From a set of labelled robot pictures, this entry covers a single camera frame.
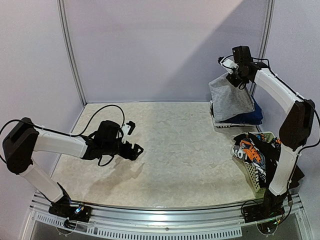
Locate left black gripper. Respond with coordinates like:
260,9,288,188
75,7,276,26
103,140,144,161

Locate grey tank top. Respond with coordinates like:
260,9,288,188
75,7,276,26
208,73,255,122

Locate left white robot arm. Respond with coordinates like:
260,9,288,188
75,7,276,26
0,117,144,217

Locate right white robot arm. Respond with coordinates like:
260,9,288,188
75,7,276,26
219,58,315,197

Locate white perforated laundry basket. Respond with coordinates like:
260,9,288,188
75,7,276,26
231,132,266,194

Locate folded blue garment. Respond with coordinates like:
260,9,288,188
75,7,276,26
211,96,263,125

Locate colourful graphic print garment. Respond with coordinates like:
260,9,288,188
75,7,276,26
232,132,282,188

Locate black garment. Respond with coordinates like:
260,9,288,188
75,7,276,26
256,141,305,196

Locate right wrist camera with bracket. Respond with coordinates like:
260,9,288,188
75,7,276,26
217,45,253,74

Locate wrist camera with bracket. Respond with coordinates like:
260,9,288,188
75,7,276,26
119,121,136,144
217,45,253,74

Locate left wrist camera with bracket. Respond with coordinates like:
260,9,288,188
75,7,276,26
119,121,136,144

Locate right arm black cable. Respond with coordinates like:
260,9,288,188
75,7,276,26
251,56,320,151

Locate right aluminium corner post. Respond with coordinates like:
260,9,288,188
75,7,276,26
248,0,276,97

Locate aluminium corner post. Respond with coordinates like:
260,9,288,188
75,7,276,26
57,0,87,107
248,0,276,97

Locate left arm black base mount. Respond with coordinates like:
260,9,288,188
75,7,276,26
48,183,93,223

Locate aluminium front rail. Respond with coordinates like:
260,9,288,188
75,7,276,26
21,193,314,240

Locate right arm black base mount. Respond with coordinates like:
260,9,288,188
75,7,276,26
240,189,293,226

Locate left aluminium corner post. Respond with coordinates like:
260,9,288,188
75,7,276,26
57,0,87,107

